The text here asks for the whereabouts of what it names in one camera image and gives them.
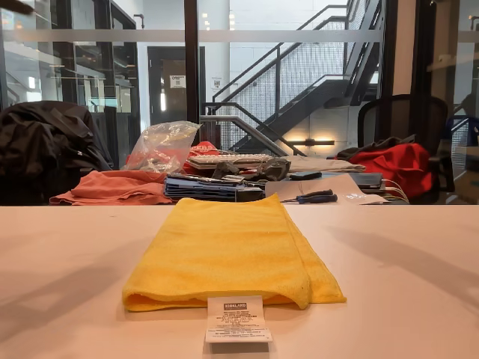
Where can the yellow microfiber towel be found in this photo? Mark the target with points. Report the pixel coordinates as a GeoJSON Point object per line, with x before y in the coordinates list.
{"type": "Point", "coordinates": [224, 247]}

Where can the clear plastic zip bag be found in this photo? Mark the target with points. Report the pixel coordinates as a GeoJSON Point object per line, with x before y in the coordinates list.
{"type": "Point", "coordinates": [161, 146]}

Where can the orange shirt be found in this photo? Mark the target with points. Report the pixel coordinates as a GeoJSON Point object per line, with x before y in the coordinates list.
{"type": "Point", "coordinates": [112, 187]}

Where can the beige folded cloth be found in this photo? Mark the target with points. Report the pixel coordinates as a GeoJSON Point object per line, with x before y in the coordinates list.
{"type": "Point", "coordinates": [322, 164]}

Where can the small red tool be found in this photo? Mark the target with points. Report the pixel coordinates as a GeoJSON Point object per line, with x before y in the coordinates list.
{"type": "Point", "coordinates": [247, 172]}

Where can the white keyboard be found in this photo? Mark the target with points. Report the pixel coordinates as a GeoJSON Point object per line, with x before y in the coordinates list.
{"type": "Point", "coordinates": [224, 160]}

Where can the blue folder stack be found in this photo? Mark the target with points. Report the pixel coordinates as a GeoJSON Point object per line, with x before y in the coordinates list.
{"type": "Point", "coordinates": [202, 191]}

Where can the dark glass door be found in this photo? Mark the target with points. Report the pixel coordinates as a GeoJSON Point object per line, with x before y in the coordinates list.
{"type": "Point", "coordinates": [164, 108]}

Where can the black jacket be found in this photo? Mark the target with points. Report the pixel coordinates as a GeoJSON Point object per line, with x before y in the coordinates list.
{"type": "Point", "coordinates": [37, 142]}

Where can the black mesh office chair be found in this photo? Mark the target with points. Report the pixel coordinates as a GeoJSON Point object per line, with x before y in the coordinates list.
{"type": "Point", "coordinates": [404, 112]}

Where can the black phone pouch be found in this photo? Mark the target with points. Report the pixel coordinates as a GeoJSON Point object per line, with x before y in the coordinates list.
{"type": "Point", "coordinates": [305, 175]}

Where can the red bag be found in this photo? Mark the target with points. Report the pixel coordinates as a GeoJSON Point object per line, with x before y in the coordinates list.
{"type": "Point", "coordinates": [396, 168]}

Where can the black metal staircase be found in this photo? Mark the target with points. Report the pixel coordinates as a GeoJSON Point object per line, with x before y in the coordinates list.
{"type": "Point", "coordinates": [318, 95]}

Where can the red cloth with white letters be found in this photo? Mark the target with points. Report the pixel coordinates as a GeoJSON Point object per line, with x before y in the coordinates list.
{"type": "Point", "coordinates": [204, 147]}

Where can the grey plastic packet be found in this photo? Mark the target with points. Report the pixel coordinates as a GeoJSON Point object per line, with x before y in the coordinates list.
{"type": "Point", "coordinates": [224, 169]}
{"type": "Point", "coordinates": [275, 168]}

